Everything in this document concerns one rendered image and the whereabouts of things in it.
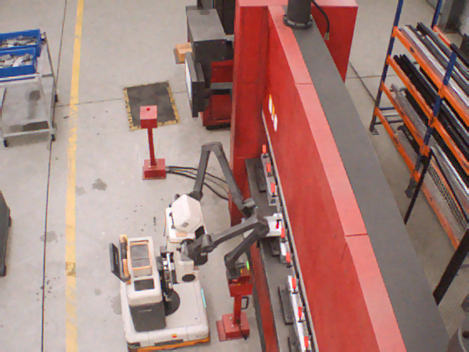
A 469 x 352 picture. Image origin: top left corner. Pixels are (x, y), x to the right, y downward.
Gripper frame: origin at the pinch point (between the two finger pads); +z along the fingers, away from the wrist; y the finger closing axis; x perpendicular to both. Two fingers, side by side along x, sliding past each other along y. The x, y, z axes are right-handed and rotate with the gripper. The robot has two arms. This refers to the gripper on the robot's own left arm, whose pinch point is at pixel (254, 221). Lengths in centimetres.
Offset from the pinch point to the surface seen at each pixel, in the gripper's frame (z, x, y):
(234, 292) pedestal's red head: 21, 32, -35
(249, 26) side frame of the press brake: -92, -56, 85
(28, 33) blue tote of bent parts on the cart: -103, 193, 309
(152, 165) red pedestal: 41, 113, 164
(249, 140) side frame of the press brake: 3, -8, 86
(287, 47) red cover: -98, -77, 28
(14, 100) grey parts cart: -59, 245, 269
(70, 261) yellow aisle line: 14, 188, 57
